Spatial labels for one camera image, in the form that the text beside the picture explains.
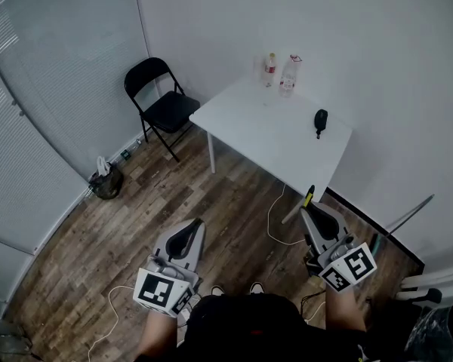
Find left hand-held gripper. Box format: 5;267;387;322
132;219;207;318

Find thin metal rod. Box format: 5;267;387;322
384;193;436;238

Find clear plastic cup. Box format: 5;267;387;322
252;54;266;83

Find black cable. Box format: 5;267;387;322
299;291;326;318

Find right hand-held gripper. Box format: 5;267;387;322
299;201;378;294

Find white table leg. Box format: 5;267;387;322
280;197;307;225
206;131;217;175

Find red label bottle yellow cap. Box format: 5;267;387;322
263;52;278;88

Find person's right forearm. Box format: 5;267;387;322
324;287;368;332

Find white window blind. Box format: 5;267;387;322
0;0;153;256

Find black folding chair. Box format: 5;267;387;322
124;57;202;164

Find shiny black plastic bag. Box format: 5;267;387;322
402;306;453;362

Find person's black clothing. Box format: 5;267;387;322
135;293;408;362

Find large clear bottle red handle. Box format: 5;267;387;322
278;54;303;99

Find white pipes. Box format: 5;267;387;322
395;268;453;305

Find black glasses case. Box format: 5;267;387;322
313;108;330;140

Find white plastic bag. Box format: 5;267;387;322
95;155;112;177

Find teal handled tool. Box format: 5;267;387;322
368;233;383;258

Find person's left forearm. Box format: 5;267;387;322
134;307;189;361

